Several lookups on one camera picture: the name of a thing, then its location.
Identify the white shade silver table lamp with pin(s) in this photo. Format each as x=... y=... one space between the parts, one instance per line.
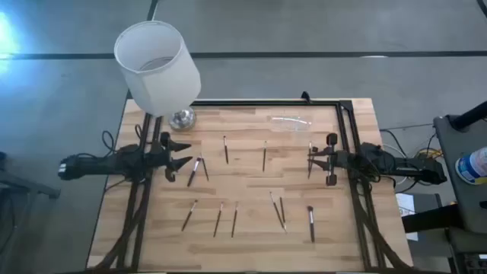
x=158 y=68

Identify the black pole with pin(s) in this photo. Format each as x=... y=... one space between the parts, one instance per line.
x=470 y=115

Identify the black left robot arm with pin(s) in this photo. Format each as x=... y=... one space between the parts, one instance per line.
x=95 y=165

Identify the white paper sheet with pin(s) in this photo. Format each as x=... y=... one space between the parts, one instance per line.
x=405 y=203

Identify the gray chair base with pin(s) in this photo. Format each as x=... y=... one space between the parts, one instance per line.
x=26 y=186

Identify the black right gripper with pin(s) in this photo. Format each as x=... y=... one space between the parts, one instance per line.
x=331 y=160

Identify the black bar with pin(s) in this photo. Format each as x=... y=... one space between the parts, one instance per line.
x=430 y=218

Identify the clear acrylic organizer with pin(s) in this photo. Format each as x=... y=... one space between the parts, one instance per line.
x=291 y=123

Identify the black clamp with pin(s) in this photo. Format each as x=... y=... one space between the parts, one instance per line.
x=305 y=96

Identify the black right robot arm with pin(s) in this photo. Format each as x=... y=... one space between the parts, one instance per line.
x=399 y=163

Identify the white blue wipes canister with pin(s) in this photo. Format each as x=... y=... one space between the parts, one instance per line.
x=473 y=165

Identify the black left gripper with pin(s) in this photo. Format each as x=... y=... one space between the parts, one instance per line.
x=161 y=158

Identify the wide silver ferrule makeup brush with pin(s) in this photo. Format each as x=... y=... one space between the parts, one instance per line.
x=193 y=172

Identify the gray cart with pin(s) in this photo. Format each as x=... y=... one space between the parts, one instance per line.
x=456 y=198

